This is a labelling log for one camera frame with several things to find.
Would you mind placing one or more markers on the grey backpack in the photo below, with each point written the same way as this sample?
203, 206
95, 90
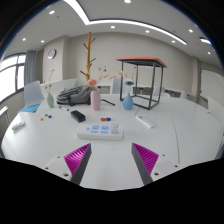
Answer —
75, 95

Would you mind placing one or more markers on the white chair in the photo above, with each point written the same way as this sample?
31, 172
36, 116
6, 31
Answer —
32, 93
116, 86

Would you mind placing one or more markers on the window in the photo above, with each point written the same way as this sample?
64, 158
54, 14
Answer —
8, 80

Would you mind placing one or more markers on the white power strip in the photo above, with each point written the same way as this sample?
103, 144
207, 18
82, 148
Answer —
86, 133

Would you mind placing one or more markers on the blue vase with flowers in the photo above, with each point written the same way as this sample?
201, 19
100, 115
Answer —
128, 103

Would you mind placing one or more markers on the green vase with dried stems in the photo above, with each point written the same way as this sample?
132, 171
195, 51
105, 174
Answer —
50, 101

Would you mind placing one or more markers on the pink vase with flowers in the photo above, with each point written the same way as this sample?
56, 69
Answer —
95, 101

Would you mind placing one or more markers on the black rectangular case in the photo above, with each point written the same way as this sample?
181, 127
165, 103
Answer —
78, 116

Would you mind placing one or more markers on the blue seat cushion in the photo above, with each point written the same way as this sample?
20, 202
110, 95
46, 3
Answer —
29, 108

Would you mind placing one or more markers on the white remote control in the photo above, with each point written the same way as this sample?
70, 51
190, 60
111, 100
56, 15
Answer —
144, 121

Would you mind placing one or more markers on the black marker pen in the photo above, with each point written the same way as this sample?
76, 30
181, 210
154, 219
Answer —
64, 108

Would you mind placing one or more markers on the black-framed side table, orange top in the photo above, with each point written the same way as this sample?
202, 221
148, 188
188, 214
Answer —
141, 60

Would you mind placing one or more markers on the round wall clock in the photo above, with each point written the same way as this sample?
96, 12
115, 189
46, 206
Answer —
51, 54

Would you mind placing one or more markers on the grey curtain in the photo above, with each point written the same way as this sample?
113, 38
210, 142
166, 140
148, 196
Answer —
30, 66

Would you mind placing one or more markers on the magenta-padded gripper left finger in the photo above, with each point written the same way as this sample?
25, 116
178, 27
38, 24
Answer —
77, 160

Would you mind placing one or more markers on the curved ceiling light strip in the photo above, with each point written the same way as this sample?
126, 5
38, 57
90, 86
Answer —
133, 23

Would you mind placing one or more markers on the wooden tree coat rack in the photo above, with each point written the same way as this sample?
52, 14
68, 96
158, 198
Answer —
88, 56

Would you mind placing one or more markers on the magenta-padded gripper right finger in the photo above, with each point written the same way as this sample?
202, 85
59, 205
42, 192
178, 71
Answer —
146, 159

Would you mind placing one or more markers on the small white stapler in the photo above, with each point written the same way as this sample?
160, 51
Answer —
18, 126

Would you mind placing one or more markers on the recessed ceiling spot lights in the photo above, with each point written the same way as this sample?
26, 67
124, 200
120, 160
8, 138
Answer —
112, 27

